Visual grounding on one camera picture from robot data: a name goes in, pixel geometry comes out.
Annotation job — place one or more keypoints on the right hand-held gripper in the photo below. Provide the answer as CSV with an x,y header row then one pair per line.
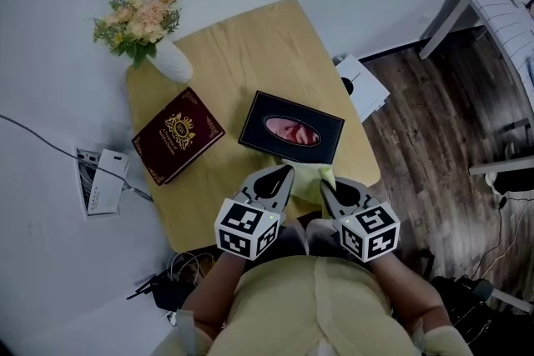
x,y
367,235

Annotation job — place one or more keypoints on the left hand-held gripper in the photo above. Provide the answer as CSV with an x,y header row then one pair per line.
x,y
244,229

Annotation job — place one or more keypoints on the pale yellow cloth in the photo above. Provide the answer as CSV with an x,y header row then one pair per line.
x,y
308,183

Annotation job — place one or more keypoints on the black tissue box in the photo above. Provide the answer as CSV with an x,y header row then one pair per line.
x,y
258,125

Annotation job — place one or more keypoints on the person's right forearm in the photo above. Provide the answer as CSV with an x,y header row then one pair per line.
x,y
409,296

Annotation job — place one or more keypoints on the person's left forearm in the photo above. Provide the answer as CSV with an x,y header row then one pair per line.
x,y
213,296

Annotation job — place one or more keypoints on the white floor box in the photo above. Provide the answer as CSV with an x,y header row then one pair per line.
x,y
363,83

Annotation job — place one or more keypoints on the white wiring box cover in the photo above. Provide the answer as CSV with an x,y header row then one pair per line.
x,y
106,187

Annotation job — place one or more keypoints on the person's legs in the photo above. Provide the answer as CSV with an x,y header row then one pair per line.
x,y
325,237

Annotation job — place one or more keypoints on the maroon book with gold print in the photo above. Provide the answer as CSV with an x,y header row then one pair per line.
x,y
179,133

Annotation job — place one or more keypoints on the person's pale yellow top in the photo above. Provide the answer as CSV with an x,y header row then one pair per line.
x,y
313,304

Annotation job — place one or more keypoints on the black router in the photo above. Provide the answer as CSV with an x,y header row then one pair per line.
x,y
167,296

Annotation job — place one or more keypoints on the black device with grey tube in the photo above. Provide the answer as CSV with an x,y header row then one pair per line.
x,y
459,296

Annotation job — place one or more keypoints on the white modem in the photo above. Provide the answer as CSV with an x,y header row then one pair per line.
x,y
173,319

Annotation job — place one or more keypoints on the white textured vase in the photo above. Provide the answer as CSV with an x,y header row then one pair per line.
x,y
175,64

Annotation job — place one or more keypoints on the black bag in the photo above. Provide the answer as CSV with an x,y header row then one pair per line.
x,y
513,181

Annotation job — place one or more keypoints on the peach and yellow flower bouquet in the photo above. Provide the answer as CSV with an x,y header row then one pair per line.
x,y
137,21

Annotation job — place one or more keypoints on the white desk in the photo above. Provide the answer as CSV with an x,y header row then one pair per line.
x,y
500,21

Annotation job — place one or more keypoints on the open wall wiring box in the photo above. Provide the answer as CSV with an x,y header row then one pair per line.
x,y
81,183

